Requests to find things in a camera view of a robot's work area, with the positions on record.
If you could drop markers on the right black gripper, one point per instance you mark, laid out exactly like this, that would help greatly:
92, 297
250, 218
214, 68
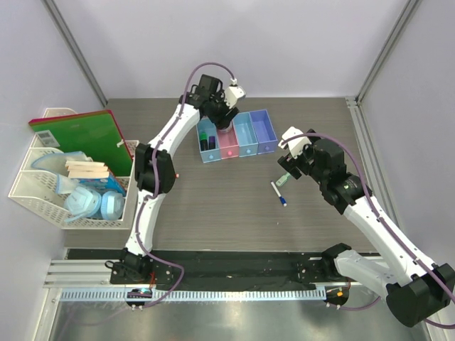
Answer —
291, 164

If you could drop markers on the green black highlighter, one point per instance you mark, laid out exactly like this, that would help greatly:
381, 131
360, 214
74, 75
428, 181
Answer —
203, 140

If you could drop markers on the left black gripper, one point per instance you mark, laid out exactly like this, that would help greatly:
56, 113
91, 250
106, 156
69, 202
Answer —
224, 121

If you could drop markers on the blue face masks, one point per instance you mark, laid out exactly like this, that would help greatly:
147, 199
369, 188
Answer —
101, 199

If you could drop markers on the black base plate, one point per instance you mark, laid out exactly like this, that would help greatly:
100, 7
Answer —
233, 271

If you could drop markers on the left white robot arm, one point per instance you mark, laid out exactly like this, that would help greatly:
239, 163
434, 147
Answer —
155, 174

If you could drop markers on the white mesh desk organizer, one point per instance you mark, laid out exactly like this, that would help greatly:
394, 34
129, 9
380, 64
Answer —
34, 189

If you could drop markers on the white slotted cable duct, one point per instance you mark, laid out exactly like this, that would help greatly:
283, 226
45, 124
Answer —
141, 294

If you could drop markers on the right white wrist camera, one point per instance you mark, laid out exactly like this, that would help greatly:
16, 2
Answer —
294, 141

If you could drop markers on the blue plastic bin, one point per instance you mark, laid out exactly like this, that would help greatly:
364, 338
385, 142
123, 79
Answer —
245, 133

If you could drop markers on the blue white marker pen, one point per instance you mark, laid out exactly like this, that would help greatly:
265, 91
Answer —
279, 195

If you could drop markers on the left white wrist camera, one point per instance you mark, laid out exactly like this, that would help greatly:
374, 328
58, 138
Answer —
233, 93

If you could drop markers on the light green correction tape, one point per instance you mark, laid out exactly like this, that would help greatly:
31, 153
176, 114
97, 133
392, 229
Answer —
282, 180

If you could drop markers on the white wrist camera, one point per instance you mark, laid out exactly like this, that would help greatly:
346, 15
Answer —
233, 93
294, 141

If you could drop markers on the light blue end bin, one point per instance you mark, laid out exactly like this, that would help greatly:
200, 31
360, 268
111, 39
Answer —
209, 128

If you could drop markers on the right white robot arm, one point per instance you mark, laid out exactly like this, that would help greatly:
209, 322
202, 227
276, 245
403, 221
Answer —
412, 284

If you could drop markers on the green folder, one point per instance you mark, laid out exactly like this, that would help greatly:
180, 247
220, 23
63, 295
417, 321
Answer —
96, 134

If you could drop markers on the blue slime jar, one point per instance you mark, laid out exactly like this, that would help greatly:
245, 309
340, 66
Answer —
227, 129

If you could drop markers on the purple plastic bin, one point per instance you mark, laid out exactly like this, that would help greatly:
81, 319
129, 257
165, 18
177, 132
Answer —
264, 131

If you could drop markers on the purple black highlighter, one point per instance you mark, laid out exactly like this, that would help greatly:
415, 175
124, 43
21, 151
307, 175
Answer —
211, 143

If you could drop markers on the pink plastic bin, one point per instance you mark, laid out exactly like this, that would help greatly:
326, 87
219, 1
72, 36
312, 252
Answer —
228, 144

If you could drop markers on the wooden blocks stack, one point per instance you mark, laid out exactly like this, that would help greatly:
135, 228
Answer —
87, 169

